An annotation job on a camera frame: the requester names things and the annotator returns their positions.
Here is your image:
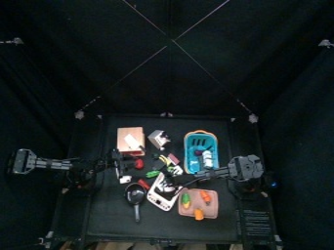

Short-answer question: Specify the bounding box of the white square plate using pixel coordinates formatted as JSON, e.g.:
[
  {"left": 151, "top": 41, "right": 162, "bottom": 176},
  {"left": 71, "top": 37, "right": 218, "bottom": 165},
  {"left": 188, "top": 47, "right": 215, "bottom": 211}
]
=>
[{"left": 146, "top": 172, "right": 186, "bottom": 213}]

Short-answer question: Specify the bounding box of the green white toy packet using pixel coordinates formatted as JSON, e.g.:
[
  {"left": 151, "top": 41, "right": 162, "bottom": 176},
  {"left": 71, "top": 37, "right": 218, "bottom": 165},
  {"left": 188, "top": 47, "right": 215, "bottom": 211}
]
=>
[{"left": 167, "top": 165, "right": 186, "bottom": 176}]

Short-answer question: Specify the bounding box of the teal basket orange rim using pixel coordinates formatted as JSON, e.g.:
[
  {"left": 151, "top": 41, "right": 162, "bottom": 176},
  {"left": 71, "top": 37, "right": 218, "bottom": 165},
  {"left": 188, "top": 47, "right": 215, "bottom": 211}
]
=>
[{"left": 183, "top": 129, "right": 220, "bottom": 176}]

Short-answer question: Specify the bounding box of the yellow green toy corn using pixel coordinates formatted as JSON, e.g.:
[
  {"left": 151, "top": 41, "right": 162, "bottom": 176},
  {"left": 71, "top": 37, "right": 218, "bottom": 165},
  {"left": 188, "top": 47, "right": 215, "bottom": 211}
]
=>
[{"left": 180, "top": 192, "right": 194, "bottom": 210}]

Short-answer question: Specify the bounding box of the brown wooden toy box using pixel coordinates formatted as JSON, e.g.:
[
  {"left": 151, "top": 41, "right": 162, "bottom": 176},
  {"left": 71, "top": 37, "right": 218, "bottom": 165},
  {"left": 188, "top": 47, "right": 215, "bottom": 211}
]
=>
[{"left": 116, "top": 126, "right": 146, "bottom": 157}]

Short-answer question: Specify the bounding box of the maroon toy block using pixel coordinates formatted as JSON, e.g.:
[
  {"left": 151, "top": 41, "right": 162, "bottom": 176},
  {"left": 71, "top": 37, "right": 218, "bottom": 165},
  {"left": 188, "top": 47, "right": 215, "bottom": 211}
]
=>
[{"left": 167, "top": 152, "right": 182, "bottom": 165}]

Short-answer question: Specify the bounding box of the orange toy carrot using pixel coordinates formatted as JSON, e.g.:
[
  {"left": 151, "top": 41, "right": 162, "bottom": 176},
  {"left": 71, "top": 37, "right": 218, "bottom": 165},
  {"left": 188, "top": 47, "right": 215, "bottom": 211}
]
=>
[{"left": 198, "top": 190, "right": 212, "bottom": 206}]

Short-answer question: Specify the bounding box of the black toy frying pan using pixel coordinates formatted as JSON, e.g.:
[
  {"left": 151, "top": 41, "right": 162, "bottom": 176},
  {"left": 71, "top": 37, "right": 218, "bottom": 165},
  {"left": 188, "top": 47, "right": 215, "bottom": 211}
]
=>
[{"left": 124, "top": 182, "right": 147, "bottom": 224}]

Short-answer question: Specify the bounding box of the white toy bottle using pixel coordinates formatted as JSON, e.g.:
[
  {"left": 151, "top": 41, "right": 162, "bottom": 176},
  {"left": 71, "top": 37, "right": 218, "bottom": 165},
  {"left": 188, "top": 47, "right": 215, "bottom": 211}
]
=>
[{"left": 202, "top": 149, "right": 215, "bottom": 170}]

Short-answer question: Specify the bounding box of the grey white toy appliance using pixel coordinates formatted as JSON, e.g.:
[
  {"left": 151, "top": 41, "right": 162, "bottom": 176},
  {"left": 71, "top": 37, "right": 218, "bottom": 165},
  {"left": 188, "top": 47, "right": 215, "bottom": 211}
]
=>
[{"left": 146, "top": 129, "right": 172, "bottom": 151}]

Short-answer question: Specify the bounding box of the pink cutting board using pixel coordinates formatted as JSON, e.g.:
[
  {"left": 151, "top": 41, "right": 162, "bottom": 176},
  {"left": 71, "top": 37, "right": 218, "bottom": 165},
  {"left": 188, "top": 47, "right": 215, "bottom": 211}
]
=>
[{"left": 178, "top": 187, "right": 220, "bottom": 221}]

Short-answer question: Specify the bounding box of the orange toy fruit piece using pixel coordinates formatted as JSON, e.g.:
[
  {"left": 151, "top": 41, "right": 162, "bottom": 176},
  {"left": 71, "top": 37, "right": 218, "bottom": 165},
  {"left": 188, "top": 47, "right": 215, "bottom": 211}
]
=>
[{"left": 194, "top": 208, "right": 206, "bottom": 222}]

